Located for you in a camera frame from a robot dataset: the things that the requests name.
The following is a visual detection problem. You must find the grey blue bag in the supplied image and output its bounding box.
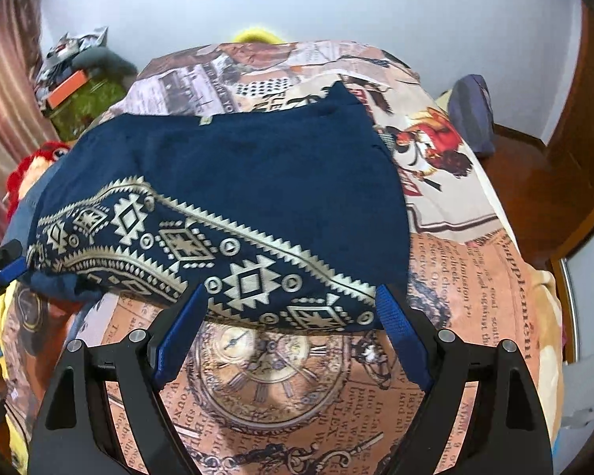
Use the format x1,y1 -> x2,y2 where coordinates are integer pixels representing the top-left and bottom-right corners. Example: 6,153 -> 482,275
447,74 -> 495,158

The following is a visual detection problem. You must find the orange box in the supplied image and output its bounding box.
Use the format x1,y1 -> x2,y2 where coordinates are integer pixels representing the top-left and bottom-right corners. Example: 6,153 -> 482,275
47,70 -> 89,109

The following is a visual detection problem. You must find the navy patterned hooded garment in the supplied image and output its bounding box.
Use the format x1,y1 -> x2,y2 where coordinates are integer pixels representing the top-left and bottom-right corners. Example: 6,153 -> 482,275
39,83 -> 411,331

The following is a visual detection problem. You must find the pile of bags and papers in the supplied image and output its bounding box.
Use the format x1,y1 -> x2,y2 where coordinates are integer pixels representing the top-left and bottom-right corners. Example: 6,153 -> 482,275
35,26 -> 108,90

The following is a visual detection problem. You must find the dark grey cloth bundle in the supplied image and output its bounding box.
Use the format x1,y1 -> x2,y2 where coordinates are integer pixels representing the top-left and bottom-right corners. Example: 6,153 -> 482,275
72,46 -> 138,89

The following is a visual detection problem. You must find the red plush toy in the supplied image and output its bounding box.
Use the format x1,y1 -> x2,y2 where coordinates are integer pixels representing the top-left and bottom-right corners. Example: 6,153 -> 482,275
5,142 -> 72,223

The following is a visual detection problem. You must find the striped pink curtain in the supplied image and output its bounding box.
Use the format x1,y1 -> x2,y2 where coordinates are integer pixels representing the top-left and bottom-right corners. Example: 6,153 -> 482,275
0,0 -> 57,242

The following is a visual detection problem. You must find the green patterned covered box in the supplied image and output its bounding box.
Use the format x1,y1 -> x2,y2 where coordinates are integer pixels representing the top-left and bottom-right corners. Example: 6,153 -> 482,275
49,78 -> 126,142

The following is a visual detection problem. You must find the yellow garment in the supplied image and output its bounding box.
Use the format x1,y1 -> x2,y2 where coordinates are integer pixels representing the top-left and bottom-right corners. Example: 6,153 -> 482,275
0,281 -> 36,475

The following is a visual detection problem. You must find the blue folded garment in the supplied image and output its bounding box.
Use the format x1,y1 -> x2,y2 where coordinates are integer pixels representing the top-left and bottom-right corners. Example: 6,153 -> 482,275
2,159 -> 105,307

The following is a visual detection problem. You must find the yellow curved bed rail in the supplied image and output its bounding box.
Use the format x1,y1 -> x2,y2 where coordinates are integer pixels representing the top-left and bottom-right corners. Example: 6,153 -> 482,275
232,28 -> 284,45

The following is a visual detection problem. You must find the wooden door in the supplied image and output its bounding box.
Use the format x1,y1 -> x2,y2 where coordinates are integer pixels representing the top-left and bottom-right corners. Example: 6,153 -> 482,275
546,6 -> 594,251

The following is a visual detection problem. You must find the newspaper print bed cover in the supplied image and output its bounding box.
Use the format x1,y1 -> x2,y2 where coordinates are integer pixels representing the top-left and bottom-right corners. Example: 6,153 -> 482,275
9,40 -> 565,475

